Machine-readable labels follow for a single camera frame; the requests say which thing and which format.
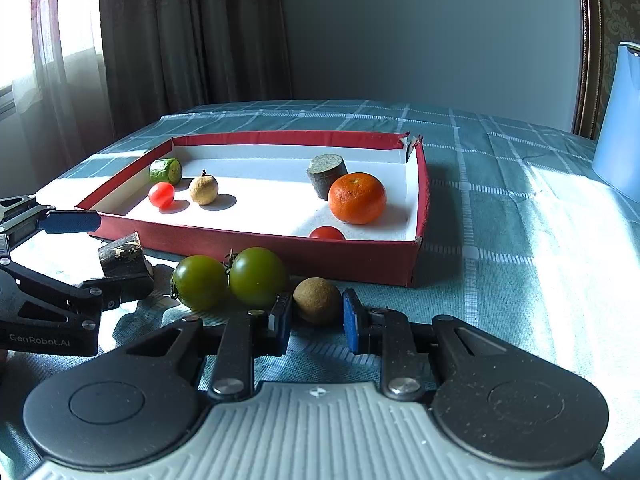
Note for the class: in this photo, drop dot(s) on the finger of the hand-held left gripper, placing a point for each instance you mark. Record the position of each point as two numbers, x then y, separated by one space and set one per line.
75 294
70 222

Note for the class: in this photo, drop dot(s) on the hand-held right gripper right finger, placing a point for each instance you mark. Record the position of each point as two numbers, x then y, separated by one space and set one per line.
351 325

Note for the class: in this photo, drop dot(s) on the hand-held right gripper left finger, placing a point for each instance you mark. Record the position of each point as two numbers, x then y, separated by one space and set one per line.
284 317

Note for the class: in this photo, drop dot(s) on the green tomato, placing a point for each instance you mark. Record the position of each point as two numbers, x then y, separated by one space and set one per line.
200 284
257 277

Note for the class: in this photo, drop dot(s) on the dark wooden block piece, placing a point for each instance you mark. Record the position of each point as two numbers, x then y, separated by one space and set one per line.
122 259

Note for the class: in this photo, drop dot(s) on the red cardboard box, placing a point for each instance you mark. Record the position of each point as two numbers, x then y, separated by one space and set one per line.
300 257

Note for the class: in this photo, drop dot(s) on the red cherry tomato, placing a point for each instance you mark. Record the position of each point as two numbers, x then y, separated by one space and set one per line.
327 234
161 195

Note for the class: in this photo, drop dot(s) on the green cucumber piece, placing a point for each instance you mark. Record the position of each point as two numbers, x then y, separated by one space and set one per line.
164 171

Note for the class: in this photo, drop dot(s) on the orange mandarin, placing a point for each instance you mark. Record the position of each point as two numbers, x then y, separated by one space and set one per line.
357 199

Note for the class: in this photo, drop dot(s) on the brown longan with stem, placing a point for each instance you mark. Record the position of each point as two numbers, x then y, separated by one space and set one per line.
204 190

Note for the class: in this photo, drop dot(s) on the sheer white curtain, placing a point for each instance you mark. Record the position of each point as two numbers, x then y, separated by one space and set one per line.
50 60

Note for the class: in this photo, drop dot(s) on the teal checked tablecloth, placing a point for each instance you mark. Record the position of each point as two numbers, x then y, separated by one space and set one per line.
525 260

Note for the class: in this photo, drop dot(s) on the brown patterned curtain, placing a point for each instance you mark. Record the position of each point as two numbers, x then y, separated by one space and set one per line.
200 35

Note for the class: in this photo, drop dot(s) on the blue jug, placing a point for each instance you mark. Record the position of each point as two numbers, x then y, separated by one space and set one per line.
620 125

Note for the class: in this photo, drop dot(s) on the wooden patterned headboard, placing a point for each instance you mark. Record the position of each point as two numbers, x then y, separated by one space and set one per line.
592 35

